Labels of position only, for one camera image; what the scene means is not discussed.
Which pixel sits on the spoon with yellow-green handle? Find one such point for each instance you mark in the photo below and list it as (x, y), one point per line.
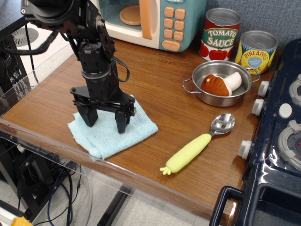
(222, 124)

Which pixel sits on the toy microwave teal and cream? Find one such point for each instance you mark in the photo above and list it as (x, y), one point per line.
(169, 25)

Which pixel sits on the tomato sauce can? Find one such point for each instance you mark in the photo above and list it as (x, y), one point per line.
(220, 31)

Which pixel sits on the dark blue toy stove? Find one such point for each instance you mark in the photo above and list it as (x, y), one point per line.
(271, 194)

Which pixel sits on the black table leg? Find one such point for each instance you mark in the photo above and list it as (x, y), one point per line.
(114, 207)

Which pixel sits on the pineapple slices can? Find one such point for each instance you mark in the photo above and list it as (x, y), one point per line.
(256, 50)

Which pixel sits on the light blue towel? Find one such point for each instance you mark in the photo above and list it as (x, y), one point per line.
(103, 140)

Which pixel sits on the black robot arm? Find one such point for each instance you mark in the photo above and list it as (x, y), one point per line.
(86, 32)

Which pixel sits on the black computer tower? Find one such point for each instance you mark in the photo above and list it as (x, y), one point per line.
(12, 74)

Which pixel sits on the toy mushroom brown cap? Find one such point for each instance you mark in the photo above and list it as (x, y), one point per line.
(219, 86)

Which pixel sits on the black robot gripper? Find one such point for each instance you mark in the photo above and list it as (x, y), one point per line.
(102, 92)

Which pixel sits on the small steel pot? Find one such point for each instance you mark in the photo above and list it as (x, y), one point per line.
(223, 69)

